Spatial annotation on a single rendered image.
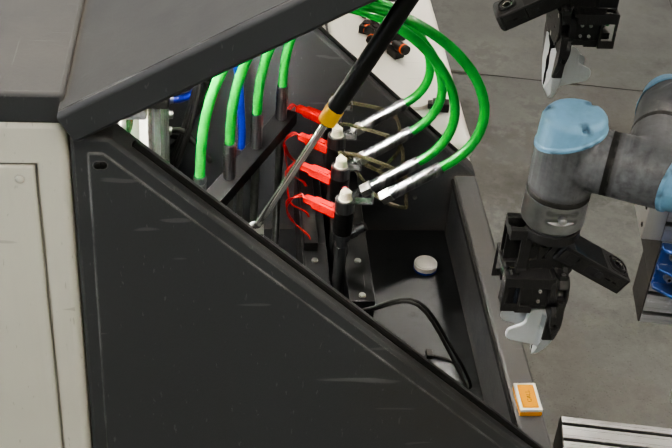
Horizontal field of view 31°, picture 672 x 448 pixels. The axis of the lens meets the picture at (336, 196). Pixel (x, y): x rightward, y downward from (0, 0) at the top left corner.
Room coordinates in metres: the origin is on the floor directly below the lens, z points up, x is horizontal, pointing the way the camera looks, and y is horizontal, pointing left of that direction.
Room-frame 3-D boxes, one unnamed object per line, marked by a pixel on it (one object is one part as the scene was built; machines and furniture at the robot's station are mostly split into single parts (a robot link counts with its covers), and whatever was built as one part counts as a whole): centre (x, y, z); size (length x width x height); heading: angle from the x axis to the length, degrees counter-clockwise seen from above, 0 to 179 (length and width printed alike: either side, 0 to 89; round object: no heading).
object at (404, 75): (2.05, -0.08, 0.97); 0.70 x 0.22 x 0.03; 7
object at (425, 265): (1.56, -0.16, 0.84); 0.04 x 0.04 x 0.01
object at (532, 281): (1.15, -0.25, 1.20); 0.09 x 0.08 x 0.12; 96
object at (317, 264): (1.46, 0.00, 0.91); 0.34 x 0.10 x 0.15; 7
